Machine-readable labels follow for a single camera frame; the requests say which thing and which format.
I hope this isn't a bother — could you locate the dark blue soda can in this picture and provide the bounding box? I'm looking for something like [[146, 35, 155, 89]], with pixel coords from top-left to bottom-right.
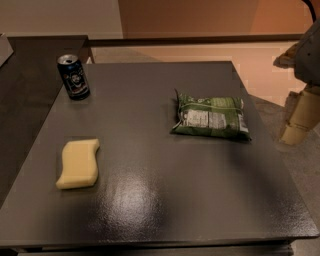
[[57, 54, 90, 100]]

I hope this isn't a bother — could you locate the yellow sponge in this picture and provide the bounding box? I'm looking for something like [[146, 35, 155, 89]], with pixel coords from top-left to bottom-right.
[[56, 139, 100, 190]]

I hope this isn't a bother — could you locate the green jalapeno chip bag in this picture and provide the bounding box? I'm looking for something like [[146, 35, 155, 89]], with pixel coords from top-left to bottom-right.
[[172, 91, 251, 141]]

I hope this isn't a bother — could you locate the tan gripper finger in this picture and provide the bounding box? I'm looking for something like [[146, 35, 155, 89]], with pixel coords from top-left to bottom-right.
[[273, 43, 298, 69], [280, 85, 320, 145]]

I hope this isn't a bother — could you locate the black cable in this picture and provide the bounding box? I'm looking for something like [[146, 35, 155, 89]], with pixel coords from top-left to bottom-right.
[[301, 0, 318, 24]]

